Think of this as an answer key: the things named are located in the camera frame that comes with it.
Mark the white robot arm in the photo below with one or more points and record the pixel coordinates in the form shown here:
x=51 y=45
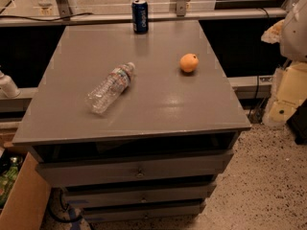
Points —
x=293 y=41

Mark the clear plastic water bottle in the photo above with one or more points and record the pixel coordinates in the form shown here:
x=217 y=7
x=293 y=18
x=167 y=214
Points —
x=109 y=90

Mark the grey drawer cabinet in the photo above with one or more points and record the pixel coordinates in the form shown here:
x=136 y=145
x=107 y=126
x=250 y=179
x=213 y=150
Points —
x=164 y=111

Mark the orange fruit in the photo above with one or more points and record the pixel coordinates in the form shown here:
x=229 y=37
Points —
x=188 y=63

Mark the grey top drawer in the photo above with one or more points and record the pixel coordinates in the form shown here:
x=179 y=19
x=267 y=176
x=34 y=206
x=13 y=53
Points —
x=94 y=172

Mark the grey drawer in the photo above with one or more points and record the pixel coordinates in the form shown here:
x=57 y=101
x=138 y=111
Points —
x=181 y=208
x=139 y=195
x=94 y=172

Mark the grey middle drawer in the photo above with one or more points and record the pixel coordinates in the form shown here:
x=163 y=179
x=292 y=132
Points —
x=139 y=195

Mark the blue Pepsi can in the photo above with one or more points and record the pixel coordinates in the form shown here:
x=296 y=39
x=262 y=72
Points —
x=140 y=16

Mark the grey bottom drawer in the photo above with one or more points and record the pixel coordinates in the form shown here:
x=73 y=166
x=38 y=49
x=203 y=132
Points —
x=181 y=208

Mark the white pipe at left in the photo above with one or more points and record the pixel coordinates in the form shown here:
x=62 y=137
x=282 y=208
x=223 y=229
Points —
x=8 y=86

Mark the green items in box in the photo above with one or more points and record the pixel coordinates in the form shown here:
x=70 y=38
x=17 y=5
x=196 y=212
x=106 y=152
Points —
x=8 y=178

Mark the brown cardboard box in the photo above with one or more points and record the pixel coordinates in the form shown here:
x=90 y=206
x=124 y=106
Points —
x=27 y=201

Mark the grey metal frame rail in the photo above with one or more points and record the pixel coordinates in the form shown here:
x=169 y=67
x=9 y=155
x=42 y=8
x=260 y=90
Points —
x=89 y=18

